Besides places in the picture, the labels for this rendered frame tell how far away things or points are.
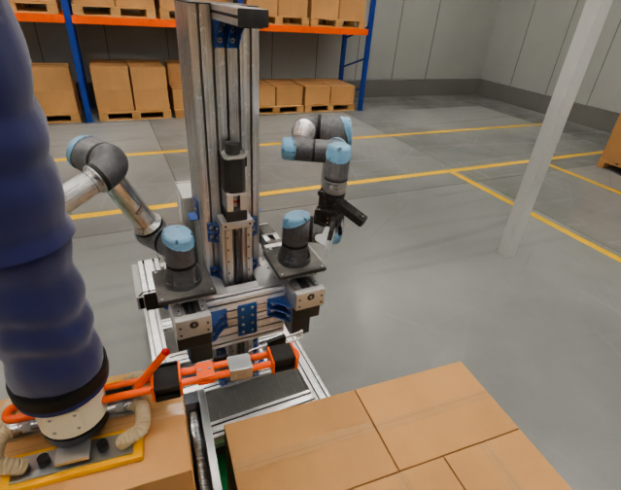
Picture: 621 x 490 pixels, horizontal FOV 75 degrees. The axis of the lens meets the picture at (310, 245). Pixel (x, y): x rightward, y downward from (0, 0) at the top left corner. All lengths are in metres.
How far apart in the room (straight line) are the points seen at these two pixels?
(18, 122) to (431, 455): 1.71
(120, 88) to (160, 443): 7.25
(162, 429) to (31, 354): 0.47
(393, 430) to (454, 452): 0.25
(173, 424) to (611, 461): 2.40
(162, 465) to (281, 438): 0.62
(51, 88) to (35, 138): 7.31
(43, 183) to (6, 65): 0.21
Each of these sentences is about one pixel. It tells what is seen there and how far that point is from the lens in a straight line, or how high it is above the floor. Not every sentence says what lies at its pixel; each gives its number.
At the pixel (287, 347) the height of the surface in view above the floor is 1.10.
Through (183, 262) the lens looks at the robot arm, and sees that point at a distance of 1.64.
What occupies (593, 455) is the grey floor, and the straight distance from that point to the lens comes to 2.99.
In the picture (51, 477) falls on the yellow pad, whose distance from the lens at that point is 1.38.
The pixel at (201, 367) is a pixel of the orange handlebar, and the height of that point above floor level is 1.09.
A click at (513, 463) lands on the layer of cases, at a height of 0.54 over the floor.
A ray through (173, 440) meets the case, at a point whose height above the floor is 0.95.
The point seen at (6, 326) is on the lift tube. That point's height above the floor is 1.45.
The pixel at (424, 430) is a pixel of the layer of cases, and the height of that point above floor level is 0.54.
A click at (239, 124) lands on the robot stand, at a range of 1.69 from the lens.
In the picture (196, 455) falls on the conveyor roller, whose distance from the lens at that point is 1.80.
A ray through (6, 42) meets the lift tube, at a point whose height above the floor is 1.97.
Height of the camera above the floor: 2.06
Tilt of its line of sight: 31 degrees down
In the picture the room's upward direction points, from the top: 4 degrees clockwise
